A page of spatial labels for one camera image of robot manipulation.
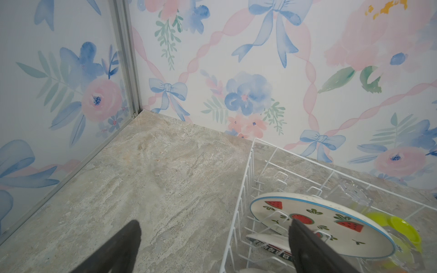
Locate left aluminium corner post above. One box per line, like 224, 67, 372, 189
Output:
108, 0, 142, 117

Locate lime green bowl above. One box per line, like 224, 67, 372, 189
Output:
363, 212, 425, 273

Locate red green rimmed plate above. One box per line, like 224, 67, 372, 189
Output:
246, 233, 293, 262

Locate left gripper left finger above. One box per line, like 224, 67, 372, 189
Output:
73, 220, 142, 273

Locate clear glass cup back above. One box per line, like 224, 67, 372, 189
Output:
330, 179, 373, 213

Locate white wire dish rack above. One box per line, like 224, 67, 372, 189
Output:
219, 139, 437, 273

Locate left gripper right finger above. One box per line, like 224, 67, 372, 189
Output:
289, 220, 358, 273

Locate watermelon pattern plate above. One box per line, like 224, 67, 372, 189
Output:
250, 192, 397, 259

